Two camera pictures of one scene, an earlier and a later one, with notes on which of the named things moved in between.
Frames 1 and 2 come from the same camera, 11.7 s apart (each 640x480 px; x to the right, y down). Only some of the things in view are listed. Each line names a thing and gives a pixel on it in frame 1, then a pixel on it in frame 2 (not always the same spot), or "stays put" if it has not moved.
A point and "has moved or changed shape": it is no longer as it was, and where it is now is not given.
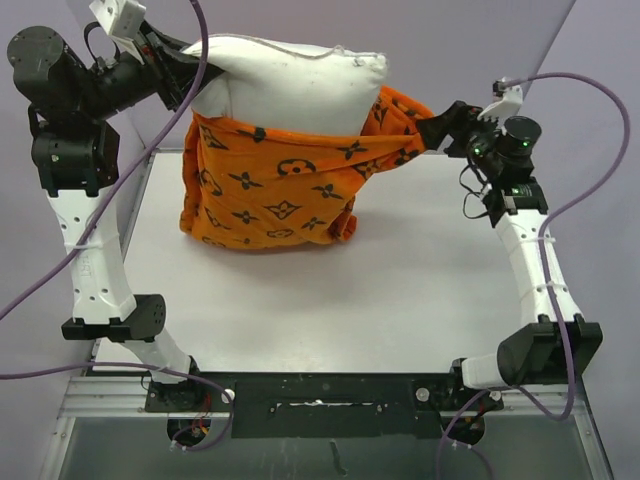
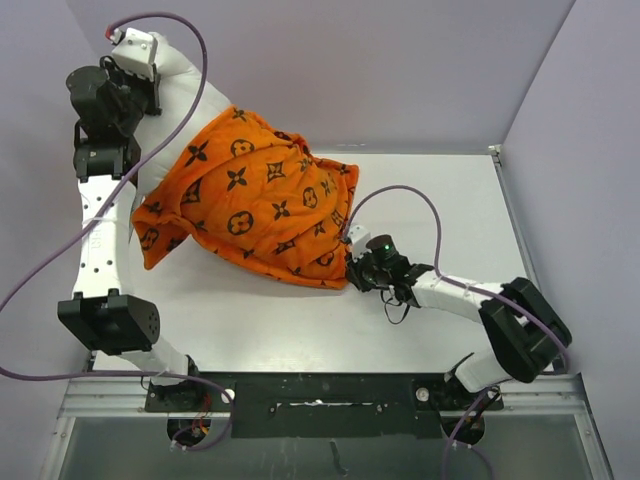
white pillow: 276,86 to 213,102
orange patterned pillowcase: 244,187 has moved or changed shape
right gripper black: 456,122 to 356,275
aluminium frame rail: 127,397 stays put
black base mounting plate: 322,404 stays put
